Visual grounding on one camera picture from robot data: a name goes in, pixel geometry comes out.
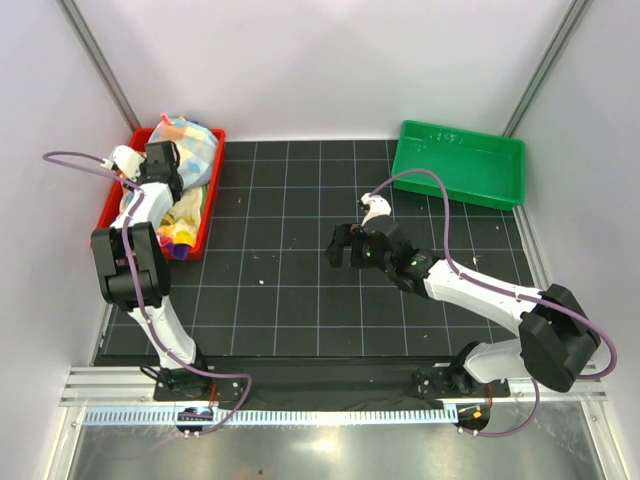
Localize left aluminium corner post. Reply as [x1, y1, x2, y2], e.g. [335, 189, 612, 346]
[56, 0, 141, 131]

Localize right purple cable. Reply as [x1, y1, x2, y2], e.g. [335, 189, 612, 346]
[368, 168, 619, 439]

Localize yellow and blue towel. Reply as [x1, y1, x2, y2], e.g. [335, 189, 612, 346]
[157, 219, 198, 261]

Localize red plastic bin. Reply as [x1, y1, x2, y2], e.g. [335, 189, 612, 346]
[97, 129, 226, 261]

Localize aluminium corner post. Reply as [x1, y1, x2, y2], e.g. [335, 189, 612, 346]
[56, 0, 141, 131]
[502, 0, 593, 137]

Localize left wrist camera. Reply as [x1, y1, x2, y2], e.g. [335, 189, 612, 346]
[102, 145, 146, 181]

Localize green plastic bin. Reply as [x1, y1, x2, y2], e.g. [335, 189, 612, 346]
[391, 120, 526, 211]

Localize black grid mat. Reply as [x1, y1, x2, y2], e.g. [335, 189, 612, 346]
[91, 140, 571, 362]

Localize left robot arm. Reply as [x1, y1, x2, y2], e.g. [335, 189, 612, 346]
[91, 141, 212, 401]

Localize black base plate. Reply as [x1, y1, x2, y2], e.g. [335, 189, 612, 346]
[152, 355, 511, 412]

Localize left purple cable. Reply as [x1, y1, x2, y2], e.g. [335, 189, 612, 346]
[42, 150, 254, 439]

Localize aluminium frame rail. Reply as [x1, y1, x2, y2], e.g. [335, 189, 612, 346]
[58, 364, 609, 407]

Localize right aluminium corner post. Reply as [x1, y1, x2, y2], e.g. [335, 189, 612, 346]
[502, 0, 593, 137]

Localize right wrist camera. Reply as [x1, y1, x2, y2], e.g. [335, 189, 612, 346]
[359, 193, 391, 225]

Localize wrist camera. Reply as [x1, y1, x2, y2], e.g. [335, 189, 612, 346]
[102, 145, 146, 181]
[359, 193, 391, 225]

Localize cream towel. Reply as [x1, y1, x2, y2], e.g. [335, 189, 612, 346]
[161, 185, 208, 232]

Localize polka dot striped towel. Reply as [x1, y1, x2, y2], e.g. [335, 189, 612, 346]
[149, 115, 218, 190]

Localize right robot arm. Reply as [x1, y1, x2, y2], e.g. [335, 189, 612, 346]
[325, 215, 601, 396]

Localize slotted cable duct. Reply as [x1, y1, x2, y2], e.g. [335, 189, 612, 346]
[83, 404, 458, 428]

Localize purple cable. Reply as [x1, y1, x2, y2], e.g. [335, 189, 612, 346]
[42, 150, 254, 439]
[368, 168, 619, 439]

